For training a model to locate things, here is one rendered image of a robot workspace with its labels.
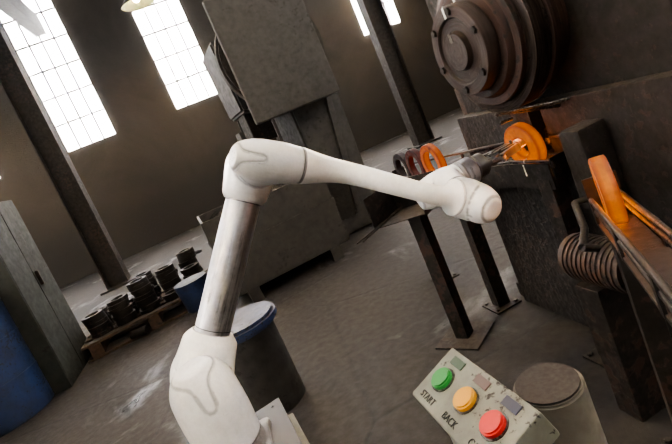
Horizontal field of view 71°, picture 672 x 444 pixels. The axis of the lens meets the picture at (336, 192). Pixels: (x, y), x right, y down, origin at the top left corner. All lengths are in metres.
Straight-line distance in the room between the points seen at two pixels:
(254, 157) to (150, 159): 10.23
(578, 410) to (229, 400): 0.73
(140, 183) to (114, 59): 2.75
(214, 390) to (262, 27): 3.30
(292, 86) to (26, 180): 8.66
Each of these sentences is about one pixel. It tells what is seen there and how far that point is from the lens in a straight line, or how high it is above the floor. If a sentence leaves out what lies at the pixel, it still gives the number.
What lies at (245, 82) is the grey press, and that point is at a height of 1.60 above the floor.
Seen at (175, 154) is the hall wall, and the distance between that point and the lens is 11.35.
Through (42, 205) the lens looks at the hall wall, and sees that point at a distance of 11.86.
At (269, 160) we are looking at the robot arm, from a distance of 1.19.
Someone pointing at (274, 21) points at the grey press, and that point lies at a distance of 4.15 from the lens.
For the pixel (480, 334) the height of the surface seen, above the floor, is 0.01.
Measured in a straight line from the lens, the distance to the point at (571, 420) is 0.94.
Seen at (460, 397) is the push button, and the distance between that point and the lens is 0.83.
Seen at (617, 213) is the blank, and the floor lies 0.68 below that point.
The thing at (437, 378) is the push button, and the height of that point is 0.61.
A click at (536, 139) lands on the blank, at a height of 0.78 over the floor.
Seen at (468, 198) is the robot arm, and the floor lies 0.75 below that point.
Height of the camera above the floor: 1.08
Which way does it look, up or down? 8 degrees down
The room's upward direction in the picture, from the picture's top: 23 degrees counter-clockwise
